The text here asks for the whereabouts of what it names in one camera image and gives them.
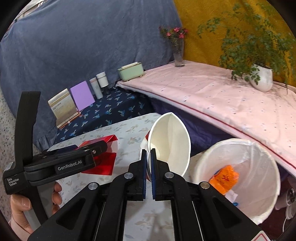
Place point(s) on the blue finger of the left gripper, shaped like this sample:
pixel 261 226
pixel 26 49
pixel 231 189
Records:
pixel 96 147

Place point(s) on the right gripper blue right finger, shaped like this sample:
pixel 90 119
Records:
pixel 153 159

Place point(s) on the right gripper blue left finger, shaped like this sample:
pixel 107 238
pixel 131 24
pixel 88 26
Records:
pixel 143 173

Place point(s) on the red box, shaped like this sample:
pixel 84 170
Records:
pixel 105 161

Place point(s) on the red paper cup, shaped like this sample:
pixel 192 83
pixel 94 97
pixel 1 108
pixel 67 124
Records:
pixel 171 141

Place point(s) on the orange plastic bag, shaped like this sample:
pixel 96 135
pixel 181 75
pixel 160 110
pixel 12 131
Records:
pixel 224 179

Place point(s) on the white tissue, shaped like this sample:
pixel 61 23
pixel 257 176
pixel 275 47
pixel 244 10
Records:
pixel 231 196

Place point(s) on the white trash bin with liner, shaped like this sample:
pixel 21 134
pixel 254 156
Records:
pixel 258 186

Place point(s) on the person's left hand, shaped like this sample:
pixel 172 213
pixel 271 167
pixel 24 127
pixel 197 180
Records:
pixel 20 204

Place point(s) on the navy floral cloth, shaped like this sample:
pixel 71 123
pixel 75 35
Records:
pixel 117 106

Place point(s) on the tall white tube bottle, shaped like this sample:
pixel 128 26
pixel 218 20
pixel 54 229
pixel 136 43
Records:
pixel 96 88

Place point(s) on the purple notebook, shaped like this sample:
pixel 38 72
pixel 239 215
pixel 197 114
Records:
pixel 82 95

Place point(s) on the open book on stand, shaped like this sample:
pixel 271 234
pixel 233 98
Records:
pixel 63 108

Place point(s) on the floral grey tablecloth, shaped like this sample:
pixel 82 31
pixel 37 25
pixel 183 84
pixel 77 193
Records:
pixel 145 220

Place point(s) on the pink cloth cover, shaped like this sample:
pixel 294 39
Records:
pixel 209 93

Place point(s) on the mint green tissue box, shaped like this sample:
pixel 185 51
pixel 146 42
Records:
pixel 131 71

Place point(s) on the blue denim backdrop cloth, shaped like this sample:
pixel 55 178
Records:
pixel 63 43

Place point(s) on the glass vase with red flowers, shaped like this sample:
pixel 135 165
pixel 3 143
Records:
pixel 175 37

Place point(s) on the mustard yellow backdrop cloth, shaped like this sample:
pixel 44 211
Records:
pixel 207 48

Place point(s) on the white thermos bottle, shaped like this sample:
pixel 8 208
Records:
pixel 287 201

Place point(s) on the potted green fern plant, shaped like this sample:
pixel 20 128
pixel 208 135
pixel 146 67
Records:
pixel 252 41

